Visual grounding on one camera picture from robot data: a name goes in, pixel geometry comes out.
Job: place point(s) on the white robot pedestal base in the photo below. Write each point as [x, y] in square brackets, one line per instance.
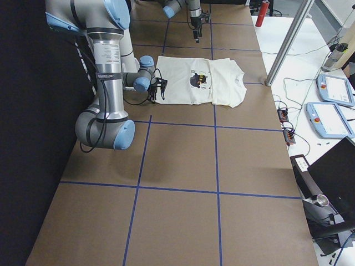
[136, 73]

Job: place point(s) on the cream long-sleeve cat shirt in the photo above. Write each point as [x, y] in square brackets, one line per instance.
[194, 81]

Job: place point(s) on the red cylinder bottle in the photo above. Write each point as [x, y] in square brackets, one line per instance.
[262, 13]

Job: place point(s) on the upper teach pendant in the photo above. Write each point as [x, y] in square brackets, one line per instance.
[335, 89]

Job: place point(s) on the aluminium frame post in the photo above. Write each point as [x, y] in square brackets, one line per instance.
[294, 28]

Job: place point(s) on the upper orange black adapter box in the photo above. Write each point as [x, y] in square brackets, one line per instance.
[282, 115]

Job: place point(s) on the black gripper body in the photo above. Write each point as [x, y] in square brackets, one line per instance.
[153, 93]
[195, 22]

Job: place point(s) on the lower teach pendant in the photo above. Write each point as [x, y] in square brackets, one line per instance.
[328, 120]

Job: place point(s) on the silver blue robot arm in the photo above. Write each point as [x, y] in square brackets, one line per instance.
[105, 123]
[171, 8]

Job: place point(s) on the orange black adapter box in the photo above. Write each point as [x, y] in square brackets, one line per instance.
[289, 135]
[282, 115]

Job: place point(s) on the lower orange black adapter box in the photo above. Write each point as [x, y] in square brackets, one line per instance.
[289, 135]

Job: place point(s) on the silver metal cup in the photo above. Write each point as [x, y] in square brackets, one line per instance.
[321, 200]

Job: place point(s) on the black monitor screen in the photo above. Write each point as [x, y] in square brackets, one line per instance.
[334, 175]

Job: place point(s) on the teach pendant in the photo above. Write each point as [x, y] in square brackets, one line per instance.
[328, 120]
[335, 89]

